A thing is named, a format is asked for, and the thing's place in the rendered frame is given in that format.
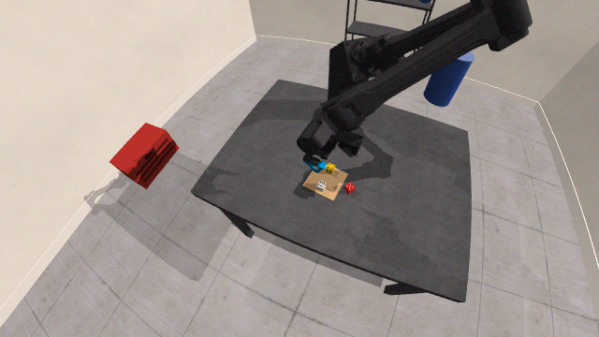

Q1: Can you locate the red die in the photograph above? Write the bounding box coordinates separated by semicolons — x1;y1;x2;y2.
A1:
344;183;355;194

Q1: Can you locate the peach flat mat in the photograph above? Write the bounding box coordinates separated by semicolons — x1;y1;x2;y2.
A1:
302;168;348;200

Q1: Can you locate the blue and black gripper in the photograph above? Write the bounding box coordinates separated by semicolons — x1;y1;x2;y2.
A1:
303;149;329;173

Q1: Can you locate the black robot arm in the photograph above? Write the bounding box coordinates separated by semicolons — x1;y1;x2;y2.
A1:
297;0;533;157

